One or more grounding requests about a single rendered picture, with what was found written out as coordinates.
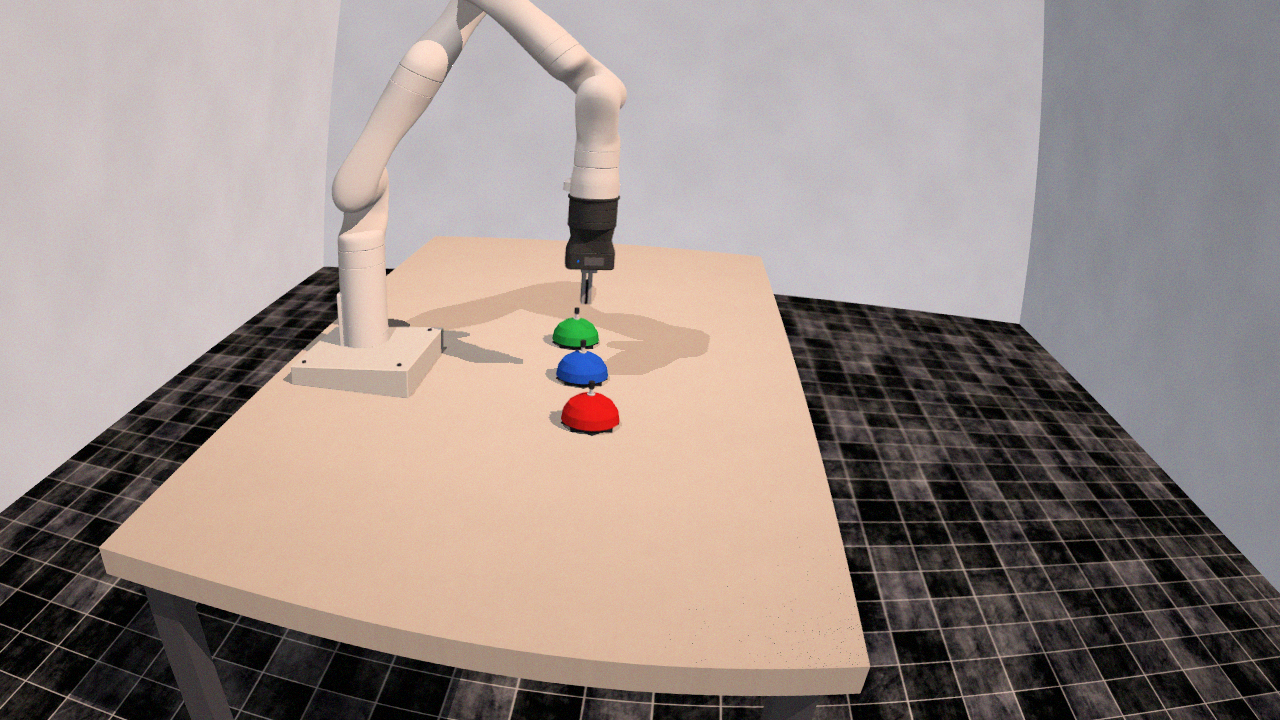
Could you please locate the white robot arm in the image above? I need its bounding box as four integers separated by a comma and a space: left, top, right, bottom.
332, 0, 627, 348

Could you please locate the green bell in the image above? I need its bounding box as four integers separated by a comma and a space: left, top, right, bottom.
552, 307, 599, 351

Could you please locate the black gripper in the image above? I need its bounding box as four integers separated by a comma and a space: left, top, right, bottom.
563, 165, 620, 304

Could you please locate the blue dome bell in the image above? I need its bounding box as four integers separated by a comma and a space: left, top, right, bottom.
556, 340, 608, 389

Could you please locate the red dome bell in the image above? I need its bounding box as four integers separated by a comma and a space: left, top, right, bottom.
561, 380, 620, 436

